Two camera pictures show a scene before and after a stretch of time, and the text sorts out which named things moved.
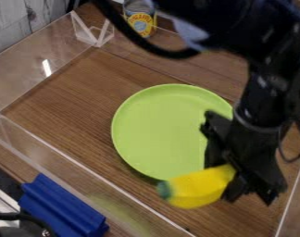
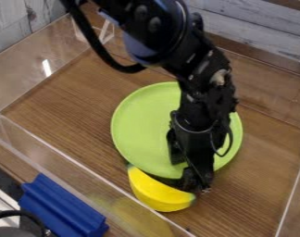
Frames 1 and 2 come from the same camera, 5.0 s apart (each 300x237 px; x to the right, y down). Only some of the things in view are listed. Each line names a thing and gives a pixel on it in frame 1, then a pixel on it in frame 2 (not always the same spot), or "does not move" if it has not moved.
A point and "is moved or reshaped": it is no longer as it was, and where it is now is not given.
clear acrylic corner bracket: x=93 y=35 does not move
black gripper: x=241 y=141 → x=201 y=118
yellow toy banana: x=198 y=187 is moved or reshaped
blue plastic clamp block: x=59 y=210 does not move
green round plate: x=157 y=131 does not move
